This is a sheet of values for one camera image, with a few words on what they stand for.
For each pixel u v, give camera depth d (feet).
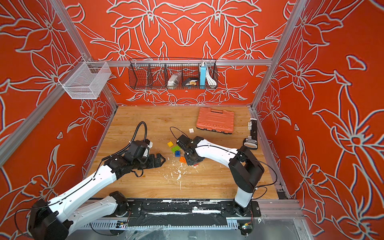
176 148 3.11
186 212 2.39
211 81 2.97
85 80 3.00
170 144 3.20
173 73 3.19
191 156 2.36
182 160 2.95
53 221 1.24
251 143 3.19
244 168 1.51
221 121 3.40
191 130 3.39
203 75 2.81
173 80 2.99
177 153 3.04
